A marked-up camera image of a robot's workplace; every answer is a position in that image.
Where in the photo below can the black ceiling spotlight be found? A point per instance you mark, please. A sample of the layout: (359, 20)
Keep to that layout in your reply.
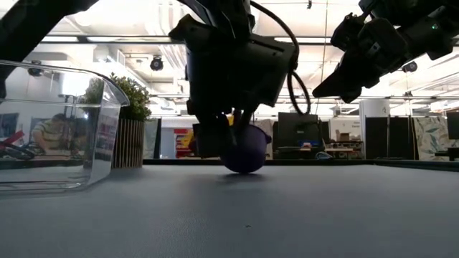
(156, 63)
(36, 69)
(410, 67)

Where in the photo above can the black partition panel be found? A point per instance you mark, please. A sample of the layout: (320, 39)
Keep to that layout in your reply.
(376, 136)

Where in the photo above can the black computer monitor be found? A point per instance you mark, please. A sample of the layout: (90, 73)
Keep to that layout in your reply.
(297, 132)

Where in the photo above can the wood and black table frame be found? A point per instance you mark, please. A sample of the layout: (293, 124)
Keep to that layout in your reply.
(322, 162)

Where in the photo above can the red plastic object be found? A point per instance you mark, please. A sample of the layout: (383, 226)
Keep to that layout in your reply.
(16, 138)

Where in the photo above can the green plant in ribbed pot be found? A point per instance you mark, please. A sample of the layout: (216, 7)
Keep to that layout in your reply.
(134, 143)

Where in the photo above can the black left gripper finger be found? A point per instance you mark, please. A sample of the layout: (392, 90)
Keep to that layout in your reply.
(243, 120)
(211, 139)

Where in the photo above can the red and yellow sign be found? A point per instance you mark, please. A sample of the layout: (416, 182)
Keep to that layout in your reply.
(181, 143)

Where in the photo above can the clear plastic basket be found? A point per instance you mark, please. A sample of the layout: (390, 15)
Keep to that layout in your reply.
(107, 143)

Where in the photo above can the purple measuring cup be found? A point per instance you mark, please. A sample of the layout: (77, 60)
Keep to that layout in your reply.
(247, 154)

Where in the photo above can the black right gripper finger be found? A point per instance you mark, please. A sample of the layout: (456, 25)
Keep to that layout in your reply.
(355, 90)
(335, 86)

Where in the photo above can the black screen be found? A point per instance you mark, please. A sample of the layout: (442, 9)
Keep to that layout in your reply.
(453, 125)

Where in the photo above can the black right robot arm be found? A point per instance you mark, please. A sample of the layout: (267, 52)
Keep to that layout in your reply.
(430, 36)

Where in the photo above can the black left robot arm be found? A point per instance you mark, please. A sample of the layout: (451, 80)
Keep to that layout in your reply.
(36, 21)

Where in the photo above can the person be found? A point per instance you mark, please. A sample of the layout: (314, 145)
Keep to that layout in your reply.
(50, 132)

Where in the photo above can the floral patterned panel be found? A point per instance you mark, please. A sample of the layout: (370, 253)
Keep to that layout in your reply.
(430, 136)

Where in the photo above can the black metal frame crossbar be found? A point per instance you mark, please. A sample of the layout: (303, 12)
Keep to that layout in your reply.
(82, 38)

